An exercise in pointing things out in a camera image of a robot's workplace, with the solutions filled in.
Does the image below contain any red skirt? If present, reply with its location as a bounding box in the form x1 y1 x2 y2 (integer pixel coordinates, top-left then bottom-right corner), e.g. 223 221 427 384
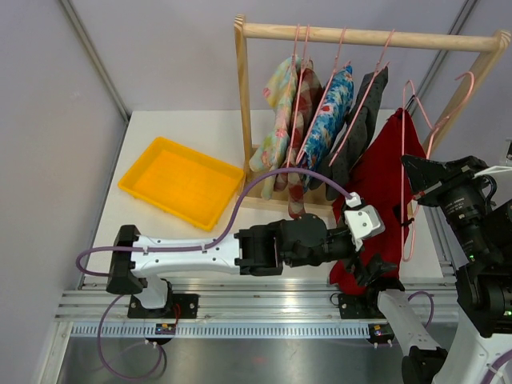
328 107 428 298

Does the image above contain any red plaid garment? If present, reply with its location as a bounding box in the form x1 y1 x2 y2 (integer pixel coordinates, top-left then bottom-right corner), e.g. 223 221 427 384
274 59 323 218

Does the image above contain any pastel floral garment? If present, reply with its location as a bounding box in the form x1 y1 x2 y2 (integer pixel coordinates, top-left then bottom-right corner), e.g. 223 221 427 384
249 55 302 201

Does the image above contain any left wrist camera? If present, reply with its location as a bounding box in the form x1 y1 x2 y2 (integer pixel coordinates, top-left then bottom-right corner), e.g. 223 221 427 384
343 192 386 251

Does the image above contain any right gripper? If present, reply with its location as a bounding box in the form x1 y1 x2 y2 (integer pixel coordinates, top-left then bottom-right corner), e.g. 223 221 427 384
402 154 498 262

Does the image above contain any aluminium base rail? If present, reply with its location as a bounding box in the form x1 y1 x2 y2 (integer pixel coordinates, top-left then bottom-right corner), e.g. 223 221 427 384
54 275 465 339

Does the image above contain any black mounting plate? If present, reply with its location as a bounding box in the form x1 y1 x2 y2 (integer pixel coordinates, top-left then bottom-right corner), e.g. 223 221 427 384
127 294 200 319
338 294 385 320

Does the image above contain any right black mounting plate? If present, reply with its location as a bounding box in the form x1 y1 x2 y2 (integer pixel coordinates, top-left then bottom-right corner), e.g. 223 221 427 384
338 294 385 320

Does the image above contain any yellow plastic tray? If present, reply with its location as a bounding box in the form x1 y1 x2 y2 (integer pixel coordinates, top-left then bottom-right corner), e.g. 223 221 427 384
118 137 245 231

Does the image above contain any dark grey dotted garment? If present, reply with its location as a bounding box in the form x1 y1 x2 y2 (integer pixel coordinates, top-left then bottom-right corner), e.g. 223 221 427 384
316 66 389 186

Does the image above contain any blue floral garment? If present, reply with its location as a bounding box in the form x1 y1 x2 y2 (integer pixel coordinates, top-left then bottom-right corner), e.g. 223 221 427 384
298 65 354 171

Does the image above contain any wooden clothes rack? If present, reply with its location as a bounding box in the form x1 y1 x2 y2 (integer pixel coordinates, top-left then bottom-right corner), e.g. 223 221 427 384
233 14 512 219

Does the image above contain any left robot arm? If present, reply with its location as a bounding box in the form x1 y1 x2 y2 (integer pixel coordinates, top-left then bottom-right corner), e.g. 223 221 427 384
106 210 398 318

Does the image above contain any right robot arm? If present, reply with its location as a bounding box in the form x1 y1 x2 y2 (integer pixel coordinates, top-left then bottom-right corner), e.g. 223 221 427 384
362 155 511 383

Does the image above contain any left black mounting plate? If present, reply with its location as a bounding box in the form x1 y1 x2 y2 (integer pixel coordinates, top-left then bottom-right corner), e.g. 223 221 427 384
127 294 200 319

